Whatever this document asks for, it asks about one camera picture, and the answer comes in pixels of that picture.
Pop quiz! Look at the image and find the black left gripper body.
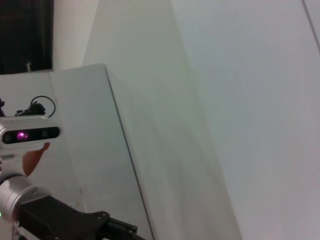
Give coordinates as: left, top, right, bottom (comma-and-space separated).
13, 194, 112, 240

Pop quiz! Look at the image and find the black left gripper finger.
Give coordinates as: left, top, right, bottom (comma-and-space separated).
98, 216, 147, 240

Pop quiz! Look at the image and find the black handheld device with cable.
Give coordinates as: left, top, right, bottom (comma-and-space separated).
14, 95, 57, 119

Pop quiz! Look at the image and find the person's bare forearm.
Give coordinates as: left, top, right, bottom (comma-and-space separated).
21, 141, 51, 178

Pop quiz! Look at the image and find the silver head depth camera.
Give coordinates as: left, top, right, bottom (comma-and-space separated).
0, 115, 61, 154

